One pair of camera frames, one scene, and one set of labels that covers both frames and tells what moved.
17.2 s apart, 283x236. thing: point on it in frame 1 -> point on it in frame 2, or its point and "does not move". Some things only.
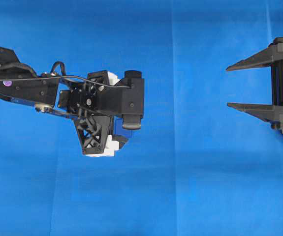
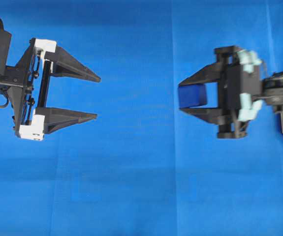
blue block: x=117 y=128 -> x=191 y=95
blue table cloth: x=195 y=167 does not move
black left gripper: x=92 y=104 -> x=27 y=85
